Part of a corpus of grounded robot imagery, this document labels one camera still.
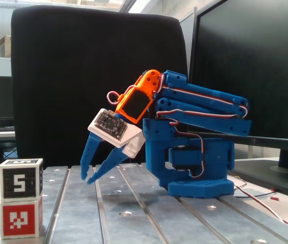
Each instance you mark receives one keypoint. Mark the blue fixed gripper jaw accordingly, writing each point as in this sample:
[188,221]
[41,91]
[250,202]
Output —
[109,162]

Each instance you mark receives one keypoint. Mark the aluminium slotted base plate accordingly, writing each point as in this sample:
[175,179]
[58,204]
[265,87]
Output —
[184,228]

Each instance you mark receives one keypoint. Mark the black cube with number five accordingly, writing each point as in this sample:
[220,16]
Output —
[19,180]

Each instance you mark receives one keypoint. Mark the white mounted camera module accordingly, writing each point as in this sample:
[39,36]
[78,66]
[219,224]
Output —
[133,142]

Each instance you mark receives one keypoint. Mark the blue and orange robot arm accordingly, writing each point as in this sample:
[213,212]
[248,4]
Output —
[209,119]

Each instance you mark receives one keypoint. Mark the black Dell monitor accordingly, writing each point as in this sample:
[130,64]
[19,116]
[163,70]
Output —
[260,76]

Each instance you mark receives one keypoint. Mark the blue pivoting gripper jaw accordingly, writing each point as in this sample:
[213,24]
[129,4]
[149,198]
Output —
[89,152]

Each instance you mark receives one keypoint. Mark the red cube with white marker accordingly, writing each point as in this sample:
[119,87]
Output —
[19,218]

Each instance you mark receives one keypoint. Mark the black office chair backrest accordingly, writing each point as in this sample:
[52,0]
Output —
[57,76]

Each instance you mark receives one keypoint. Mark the brown cardboard box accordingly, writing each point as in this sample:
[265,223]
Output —
[5,47]

